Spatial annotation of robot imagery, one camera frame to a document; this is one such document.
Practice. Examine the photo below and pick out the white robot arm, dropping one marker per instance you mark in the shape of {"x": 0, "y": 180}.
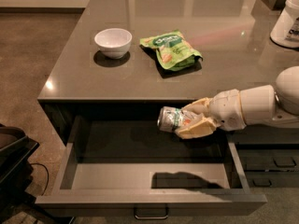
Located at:
{"x": 276, "y": 106}

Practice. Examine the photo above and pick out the grey kitchen counter cabinet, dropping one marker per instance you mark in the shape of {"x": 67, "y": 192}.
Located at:
{"x": 232, "y": 36}

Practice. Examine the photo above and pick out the white ceramic bowl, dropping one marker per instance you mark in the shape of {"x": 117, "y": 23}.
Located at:
{"x": 114, "y": 42}

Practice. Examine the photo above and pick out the white plastic jar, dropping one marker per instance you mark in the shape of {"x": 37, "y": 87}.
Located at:
{"x": 286, "y": 30}

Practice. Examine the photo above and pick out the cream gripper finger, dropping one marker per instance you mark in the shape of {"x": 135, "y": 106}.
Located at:
{"x": 195, "y": 128}
{"x": 198, "y": 107}

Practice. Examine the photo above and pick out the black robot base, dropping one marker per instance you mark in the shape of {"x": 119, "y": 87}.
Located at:
{"x": 15, "y": 149}

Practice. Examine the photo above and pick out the metal drawer handle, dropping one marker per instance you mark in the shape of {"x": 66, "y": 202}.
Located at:
{"x": 151, "y": 213}

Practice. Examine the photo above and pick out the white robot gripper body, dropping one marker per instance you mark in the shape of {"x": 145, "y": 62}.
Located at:
{"x": 225, "y": 109}

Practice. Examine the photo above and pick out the open grey top drawer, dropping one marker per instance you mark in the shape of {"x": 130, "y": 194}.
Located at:
{"x": 111, "y": 167}

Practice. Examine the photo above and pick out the green snack bag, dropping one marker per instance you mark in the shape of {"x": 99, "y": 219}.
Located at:
{"x": 173, "y": 51}

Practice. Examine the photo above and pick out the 7up soda can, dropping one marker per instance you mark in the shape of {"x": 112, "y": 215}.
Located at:
{"x": 171, "y": 118}

